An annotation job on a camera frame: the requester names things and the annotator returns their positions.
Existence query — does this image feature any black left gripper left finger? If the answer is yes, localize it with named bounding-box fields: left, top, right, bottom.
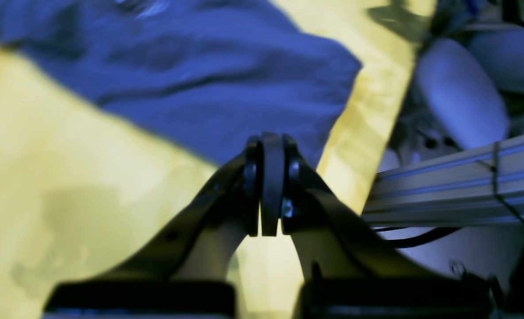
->
left=98, top=136, right=262, bottom=281

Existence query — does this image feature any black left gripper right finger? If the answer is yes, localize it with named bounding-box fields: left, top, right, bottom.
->
left=261, top=132, right=445, bottom=281

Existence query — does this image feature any blue-grey T-shirt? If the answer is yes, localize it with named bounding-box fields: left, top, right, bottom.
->
left=0, top=0, right=363, bottom=167

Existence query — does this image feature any white round base object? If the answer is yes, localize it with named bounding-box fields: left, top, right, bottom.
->
left=415, top=39, right=510, bottom=149

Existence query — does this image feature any silver aluminium frame rail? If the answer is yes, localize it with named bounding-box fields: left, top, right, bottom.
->
left=362, top=135, right=524, bottom=227

